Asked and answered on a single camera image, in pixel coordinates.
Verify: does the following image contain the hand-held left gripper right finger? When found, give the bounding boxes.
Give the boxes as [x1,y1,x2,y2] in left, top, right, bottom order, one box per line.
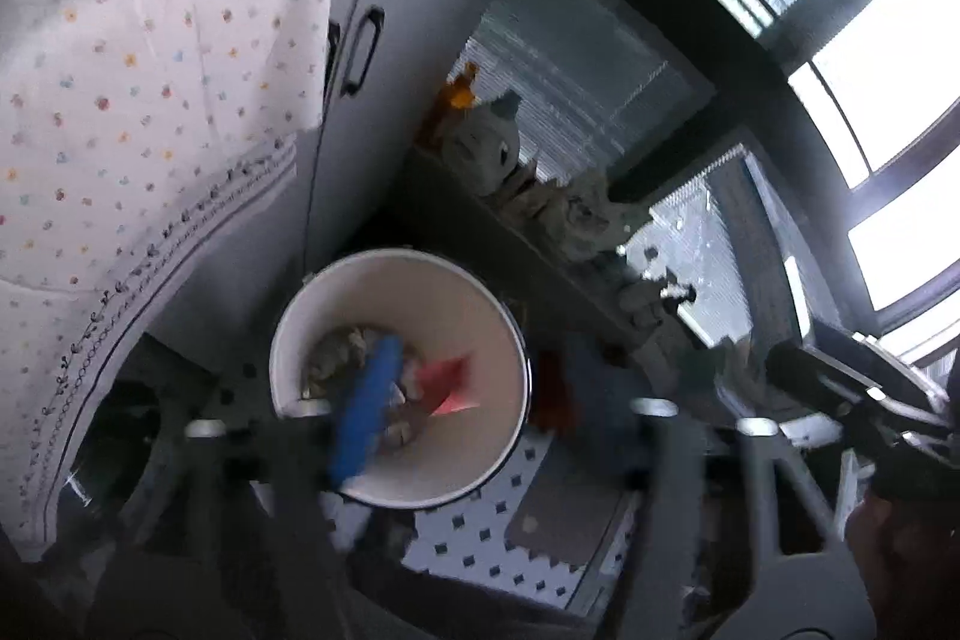
[592,394,878,640]

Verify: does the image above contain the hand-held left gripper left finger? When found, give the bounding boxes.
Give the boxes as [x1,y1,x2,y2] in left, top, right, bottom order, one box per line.
[75,332,410,640]

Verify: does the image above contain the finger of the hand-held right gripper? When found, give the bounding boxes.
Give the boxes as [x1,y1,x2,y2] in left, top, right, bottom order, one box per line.
[765,340,863,416]

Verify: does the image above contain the red paper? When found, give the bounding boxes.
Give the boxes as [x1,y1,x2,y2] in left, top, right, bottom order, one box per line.
[415,351,482,417]

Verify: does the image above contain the white round waste bin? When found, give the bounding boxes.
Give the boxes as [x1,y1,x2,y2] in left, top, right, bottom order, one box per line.
[268,248,532,510]

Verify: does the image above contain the person's right forearm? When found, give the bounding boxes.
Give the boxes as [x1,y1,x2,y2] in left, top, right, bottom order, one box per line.
[847,497,960,640]

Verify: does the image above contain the crumpled grey paper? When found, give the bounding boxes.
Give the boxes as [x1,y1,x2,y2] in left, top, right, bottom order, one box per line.
[304,325,385,398]

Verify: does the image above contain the grey floor mat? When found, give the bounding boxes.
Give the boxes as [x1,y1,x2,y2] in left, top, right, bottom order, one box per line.
[502,452,625,563]

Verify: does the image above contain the red floor object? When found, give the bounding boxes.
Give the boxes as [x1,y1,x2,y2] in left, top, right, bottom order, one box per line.
[534,347,580,435]

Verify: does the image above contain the crumpled plastic bags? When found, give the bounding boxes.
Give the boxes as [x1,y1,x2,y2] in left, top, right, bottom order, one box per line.
[510,167,655,268]

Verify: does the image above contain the white detergent bottle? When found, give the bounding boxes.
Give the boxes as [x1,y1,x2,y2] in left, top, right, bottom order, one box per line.
[442,89,538,200]

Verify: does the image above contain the orange bottle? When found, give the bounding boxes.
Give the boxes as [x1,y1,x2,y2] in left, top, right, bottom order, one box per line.
[431,61,481,151]

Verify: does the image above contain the white polka dot tablecloth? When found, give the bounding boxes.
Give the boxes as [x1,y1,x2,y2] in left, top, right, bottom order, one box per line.
[0,0,343,562]

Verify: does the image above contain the grey kitchen cabinet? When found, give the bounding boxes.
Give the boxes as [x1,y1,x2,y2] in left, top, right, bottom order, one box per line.
[291,0,565,341]

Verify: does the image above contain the black cabinet handle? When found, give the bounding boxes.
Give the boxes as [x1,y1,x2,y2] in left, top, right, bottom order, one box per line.
[341,6,386,98]

